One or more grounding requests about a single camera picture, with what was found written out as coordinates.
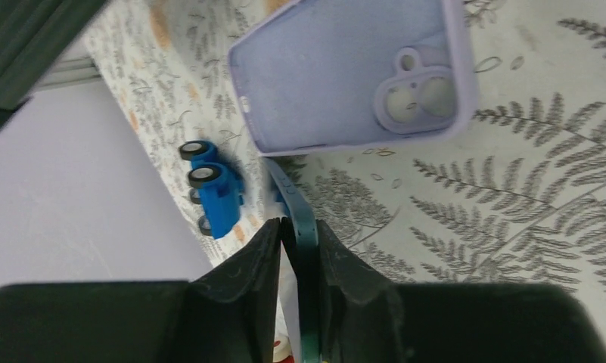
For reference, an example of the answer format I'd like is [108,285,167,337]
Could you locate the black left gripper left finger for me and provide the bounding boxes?
[0,219,281,362]

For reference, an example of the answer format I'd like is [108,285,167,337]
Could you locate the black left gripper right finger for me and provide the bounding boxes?
[317,221,606,362]

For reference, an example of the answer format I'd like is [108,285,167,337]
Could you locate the bare dark blue phone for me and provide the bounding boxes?
[264,158,322,362]

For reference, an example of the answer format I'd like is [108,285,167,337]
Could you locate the blue toy car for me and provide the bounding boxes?
[178,140,244,239]

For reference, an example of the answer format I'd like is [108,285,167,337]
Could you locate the floral table mat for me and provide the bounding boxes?
[84,1,606,334]

